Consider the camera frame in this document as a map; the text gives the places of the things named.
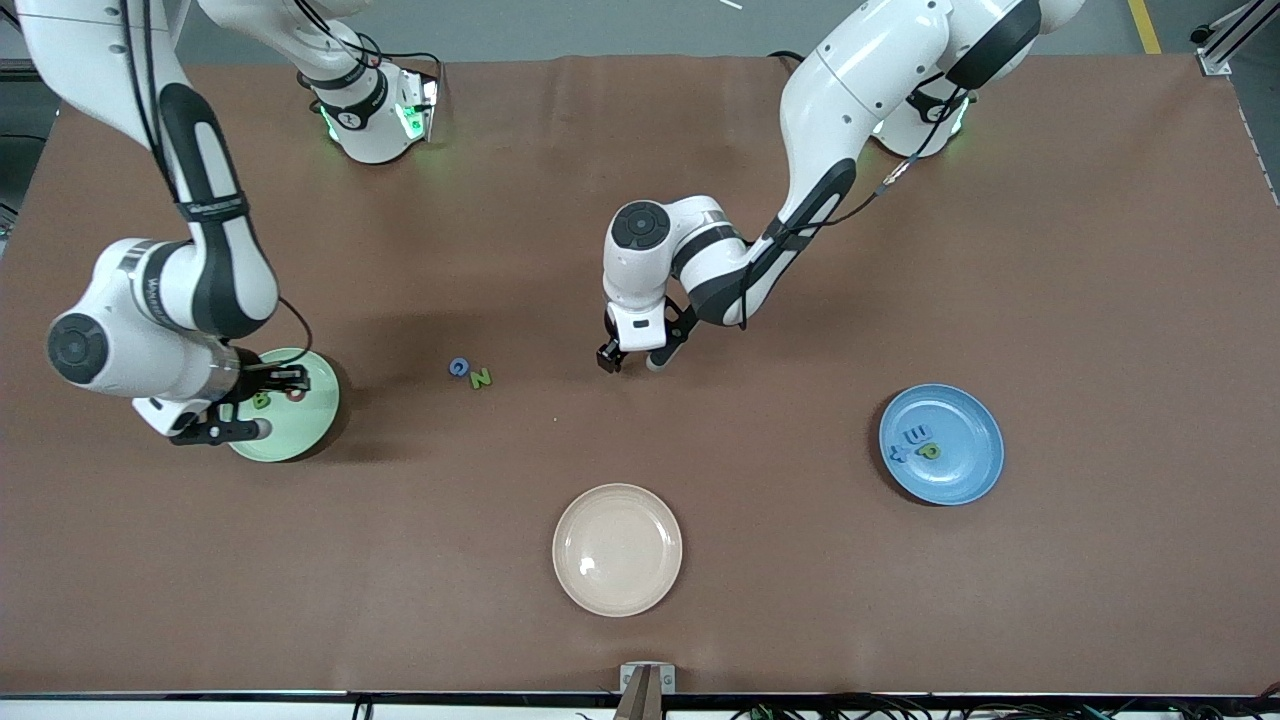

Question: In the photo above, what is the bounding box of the green plate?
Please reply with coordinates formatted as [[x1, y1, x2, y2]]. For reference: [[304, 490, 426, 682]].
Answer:
[[228, 347, 341, 463]]

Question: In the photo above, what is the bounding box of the beige plate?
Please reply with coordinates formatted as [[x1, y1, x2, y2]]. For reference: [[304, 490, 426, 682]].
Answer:
[[552, 483, 684, 618]]

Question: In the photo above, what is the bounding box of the brown table cover mat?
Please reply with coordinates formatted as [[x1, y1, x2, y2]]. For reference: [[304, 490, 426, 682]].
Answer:
[[0, 52, 1280, 696]]

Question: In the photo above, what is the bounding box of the blue plate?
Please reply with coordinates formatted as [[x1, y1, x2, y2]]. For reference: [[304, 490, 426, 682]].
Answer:
[[879, 384, 1005, 507]]

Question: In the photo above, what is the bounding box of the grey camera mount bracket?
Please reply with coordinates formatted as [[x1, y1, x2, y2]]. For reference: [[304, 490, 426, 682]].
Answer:
[[612, 662, 677, 720]]

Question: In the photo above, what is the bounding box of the black base cable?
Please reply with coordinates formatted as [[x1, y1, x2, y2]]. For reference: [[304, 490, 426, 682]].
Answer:
[[300, 0, 443, 113]]

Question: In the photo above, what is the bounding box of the aluminium frame profile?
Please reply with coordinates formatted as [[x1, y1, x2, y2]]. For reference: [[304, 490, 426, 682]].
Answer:
[[1190, 0, 1280, 76]]

